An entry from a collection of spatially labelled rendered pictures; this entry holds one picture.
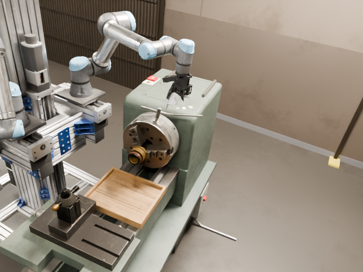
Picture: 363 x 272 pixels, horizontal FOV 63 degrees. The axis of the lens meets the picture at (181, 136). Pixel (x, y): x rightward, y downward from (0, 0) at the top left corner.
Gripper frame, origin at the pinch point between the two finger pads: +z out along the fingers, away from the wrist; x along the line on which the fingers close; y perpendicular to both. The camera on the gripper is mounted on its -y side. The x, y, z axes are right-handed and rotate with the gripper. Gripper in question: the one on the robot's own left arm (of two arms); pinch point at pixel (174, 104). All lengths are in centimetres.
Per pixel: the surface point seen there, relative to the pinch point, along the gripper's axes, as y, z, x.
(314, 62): 8, 21, 239
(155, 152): 2.8, 23.8, -14.2
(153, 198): 13, 46, -23
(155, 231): 13, 80, -17
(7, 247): -9, 44, -91
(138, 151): -2.9, 23.1, -21.8
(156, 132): -1.7, 15.1, -9.4
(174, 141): 5.5, 20.7, -1.9
